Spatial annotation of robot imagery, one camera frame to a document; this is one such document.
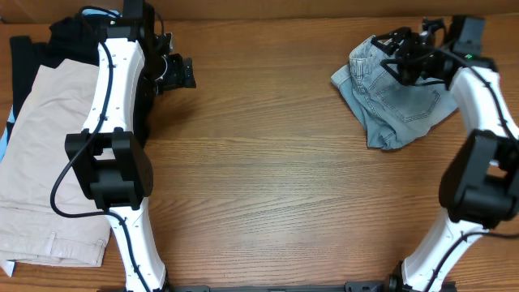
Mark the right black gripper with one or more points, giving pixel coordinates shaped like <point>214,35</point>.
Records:
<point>413,43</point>

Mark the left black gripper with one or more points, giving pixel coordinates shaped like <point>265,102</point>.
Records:
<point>188,72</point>

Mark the light blue denim shorts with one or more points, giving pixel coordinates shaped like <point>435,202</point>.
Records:
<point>392,115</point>

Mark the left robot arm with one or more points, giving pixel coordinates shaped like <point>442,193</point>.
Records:
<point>107,156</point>

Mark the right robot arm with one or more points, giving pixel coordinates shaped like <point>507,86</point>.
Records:
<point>479,189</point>

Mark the black garment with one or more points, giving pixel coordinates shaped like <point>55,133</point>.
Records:
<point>53,86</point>

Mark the beige folded shorts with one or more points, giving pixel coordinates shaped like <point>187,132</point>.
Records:
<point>31,232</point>

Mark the light blue garment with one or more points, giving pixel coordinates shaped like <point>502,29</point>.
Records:
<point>53,84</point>

